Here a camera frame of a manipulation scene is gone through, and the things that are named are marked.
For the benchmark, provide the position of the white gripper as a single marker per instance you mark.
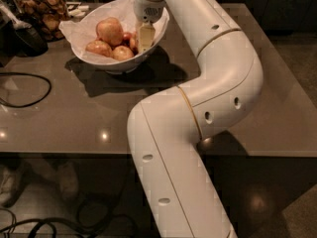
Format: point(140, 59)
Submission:
point(148, 10)

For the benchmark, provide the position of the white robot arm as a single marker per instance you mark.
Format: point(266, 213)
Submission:
point(164, 128)

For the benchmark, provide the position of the small red back apple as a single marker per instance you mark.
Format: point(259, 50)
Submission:
point(126, 38)

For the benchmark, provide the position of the front middle apple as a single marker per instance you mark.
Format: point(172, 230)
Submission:
point(121, 53)

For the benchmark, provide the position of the large top apple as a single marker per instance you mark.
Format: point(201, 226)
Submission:
point(110, 31)

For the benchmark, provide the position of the white ceramic bowl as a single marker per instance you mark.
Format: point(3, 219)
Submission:
point(125, 63)

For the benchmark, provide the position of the front left apple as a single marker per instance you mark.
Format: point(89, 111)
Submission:
point(100, 48)

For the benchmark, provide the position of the white items behind bowl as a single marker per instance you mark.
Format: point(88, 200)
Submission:
point(77, 11)

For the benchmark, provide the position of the white tissue paper liner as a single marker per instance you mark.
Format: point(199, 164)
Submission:
point(119, 12)

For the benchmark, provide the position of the glass jar of chips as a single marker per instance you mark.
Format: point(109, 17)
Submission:
point(47, 14)

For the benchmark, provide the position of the black round appliance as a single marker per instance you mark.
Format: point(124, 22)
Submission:
point(31, 42)

